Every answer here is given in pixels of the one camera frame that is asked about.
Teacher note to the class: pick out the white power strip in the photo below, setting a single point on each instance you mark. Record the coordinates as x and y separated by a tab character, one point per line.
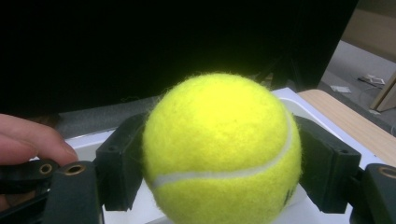
373	80

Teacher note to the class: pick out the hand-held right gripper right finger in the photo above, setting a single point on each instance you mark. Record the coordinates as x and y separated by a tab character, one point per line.
330	168

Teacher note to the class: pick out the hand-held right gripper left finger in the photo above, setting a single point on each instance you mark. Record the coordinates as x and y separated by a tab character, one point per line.
120	165

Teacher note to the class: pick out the yellow tennis ball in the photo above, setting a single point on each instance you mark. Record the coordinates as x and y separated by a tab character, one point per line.
218	140

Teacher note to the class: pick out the white plastic bin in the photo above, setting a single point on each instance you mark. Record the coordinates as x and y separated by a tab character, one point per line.
311	109

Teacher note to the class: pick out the beige cabinet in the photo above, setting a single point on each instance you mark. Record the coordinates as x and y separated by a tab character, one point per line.
373	34

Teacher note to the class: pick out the wooden board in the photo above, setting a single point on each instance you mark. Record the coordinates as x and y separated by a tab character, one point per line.
386	96

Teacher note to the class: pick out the black curtain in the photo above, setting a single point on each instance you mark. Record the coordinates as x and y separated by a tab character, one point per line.
124	46

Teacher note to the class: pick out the white paper sheet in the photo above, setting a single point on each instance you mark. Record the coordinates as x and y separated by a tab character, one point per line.
341	89

